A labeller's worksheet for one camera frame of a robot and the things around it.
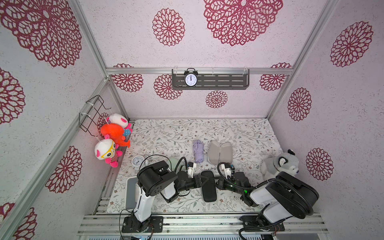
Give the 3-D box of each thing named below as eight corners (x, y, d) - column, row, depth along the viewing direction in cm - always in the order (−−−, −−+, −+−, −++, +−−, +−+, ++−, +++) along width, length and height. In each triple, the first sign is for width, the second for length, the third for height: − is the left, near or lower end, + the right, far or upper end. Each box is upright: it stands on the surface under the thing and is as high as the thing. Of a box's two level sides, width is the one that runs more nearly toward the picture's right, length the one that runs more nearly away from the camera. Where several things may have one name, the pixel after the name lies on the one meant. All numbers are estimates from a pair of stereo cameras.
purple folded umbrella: (192, 163, 98) (192, 160, 94) (192, 143, 108) (192, 139, 104) (204, 163, 98) (204, 159, 94) (203, 143, 108) (203, 139, 104)
